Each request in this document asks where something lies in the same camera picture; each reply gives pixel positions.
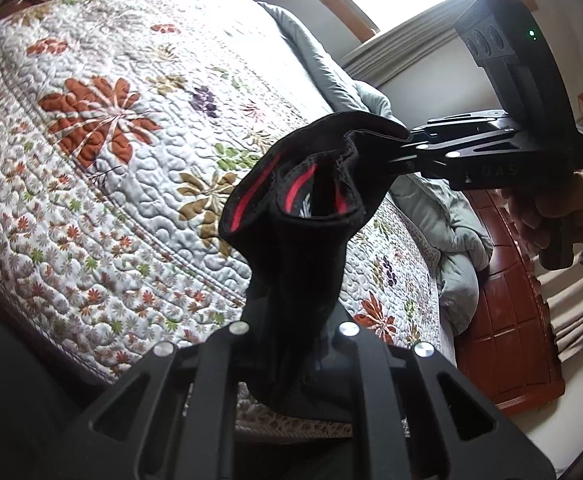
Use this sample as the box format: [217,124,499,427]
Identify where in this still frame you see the red wooden bed frame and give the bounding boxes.
[454,191,565,416]

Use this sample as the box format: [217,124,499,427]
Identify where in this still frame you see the grey green comforter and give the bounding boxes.
[261,2,494,335]

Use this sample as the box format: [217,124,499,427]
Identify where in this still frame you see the black pants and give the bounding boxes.
[220,110,410,422]

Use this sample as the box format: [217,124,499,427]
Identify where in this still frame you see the beige window curtain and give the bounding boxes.
[339,0,475,88]

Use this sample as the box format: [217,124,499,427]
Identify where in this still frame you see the floral quilted bedspread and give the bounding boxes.
[0,0,446,438]

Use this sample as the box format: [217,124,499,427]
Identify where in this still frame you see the right hand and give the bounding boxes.
[499,171,583,254]

